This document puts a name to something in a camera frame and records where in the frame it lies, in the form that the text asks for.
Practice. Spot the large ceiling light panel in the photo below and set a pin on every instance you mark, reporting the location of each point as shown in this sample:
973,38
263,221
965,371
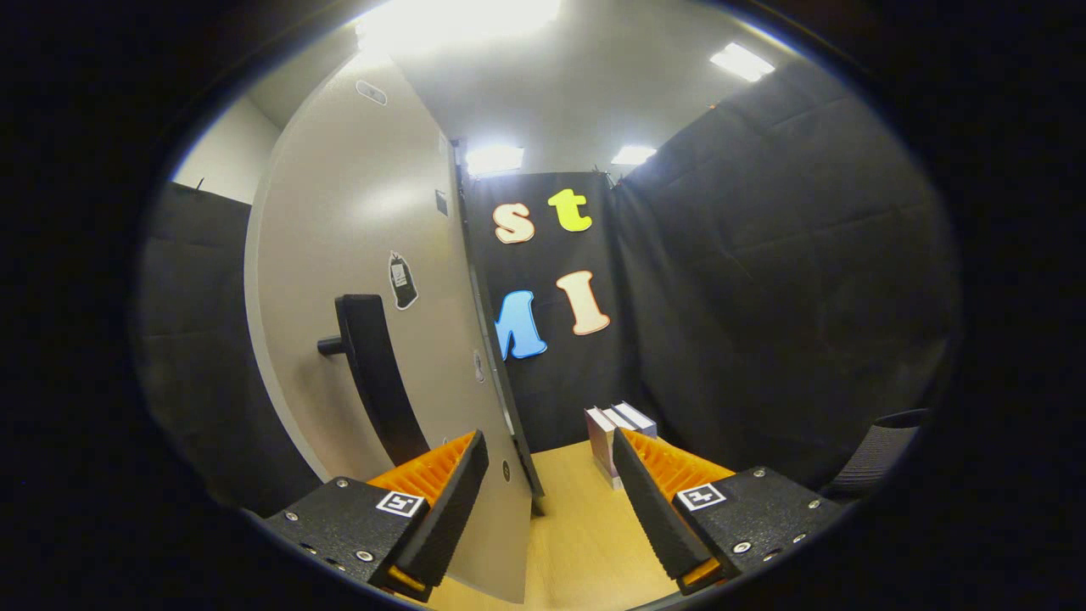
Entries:
458,19

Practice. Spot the dark grey cabinet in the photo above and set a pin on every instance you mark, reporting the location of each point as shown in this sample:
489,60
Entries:
533,484

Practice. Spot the yellow spine book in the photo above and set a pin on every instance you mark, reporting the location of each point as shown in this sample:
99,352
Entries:
619,417

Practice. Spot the black backdrop cloth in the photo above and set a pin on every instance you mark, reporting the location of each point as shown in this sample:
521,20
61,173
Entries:
764,255

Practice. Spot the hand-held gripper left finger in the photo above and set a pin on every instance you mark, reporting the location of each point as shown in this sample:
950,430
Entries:
445,509

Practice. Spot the beige cabinet door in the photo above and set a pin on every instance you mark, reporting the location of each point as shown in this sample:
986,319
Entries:
339,212

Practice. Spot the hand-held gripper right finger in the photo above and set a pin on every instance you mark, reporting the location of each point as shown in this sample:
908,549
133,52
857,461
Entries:
657,509

